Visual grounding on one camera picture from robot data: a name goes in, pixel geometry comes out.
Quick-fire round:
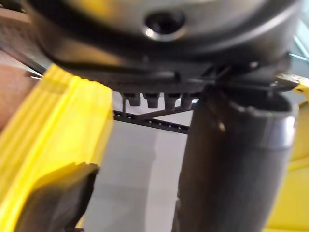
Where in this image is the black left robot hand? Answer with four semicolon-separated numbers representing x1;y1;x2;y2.
25;0;305;232

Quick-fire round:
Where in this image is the yellow metal shelf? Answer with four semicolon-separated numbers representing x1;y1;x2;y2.
0;64;309;232

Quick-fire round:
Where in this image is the black plastic housing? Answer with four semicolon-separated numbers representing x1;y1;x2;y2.
18;163;101;232

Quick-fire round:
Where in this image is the black perforated rail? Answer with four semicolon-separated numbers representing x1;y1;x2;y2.
112;109;194;133

